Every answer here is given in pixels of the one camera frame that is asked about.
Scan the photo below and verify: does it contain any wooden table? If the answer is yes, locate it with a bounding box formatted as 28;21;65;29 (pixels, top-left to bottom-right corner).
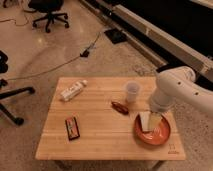
36;77;186;160

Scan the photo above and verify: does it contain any black floor cable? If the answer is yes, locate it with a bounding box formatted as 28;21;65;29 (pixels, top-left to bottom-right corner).
6;30;104;82

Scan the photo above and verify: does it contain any clear plastic cup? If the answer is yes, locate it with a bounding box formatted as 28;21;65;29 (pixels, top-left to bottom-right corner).
125;81;140;103

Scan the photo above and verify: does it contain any black chair base left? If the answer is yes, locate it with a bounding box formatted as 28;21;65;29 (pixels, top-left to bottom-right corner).
0;50;36;127

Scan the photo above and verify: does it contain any orange plate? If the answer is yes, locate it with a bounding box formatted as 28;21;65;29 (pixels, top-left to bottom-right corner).
134;115;171;146

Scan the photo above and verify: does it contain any black floor mat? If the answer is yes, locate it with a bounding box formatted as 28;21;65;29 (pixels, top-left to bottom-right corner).
105;29;127;44

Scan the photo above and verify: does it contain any long white rail bench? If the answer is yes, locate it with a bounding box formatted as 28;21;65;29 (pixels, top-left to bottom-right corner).
82;0;213;90

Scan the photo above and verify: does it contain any white sponge block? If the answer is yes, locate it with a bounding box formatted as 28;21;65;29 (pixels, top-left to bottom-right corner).
139;111;150;132

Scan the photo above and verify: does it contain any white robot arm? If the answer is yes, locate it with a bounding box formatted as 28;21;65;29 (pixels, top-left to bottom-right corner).
149;66;213;131

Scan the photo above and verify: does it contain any black office chair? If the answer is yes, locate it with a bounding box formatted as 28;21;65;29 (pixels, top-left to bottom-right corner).
28;0;69;33

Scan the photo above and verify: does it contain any dark red wrapped snack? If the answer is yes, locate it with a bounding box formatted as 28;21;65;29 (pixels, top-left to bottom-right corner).
112;102;129;115

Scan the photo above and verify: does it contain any white tube bottle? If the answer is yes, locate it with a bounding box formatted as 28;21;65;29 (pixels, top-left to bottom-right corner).
60;80;88;101

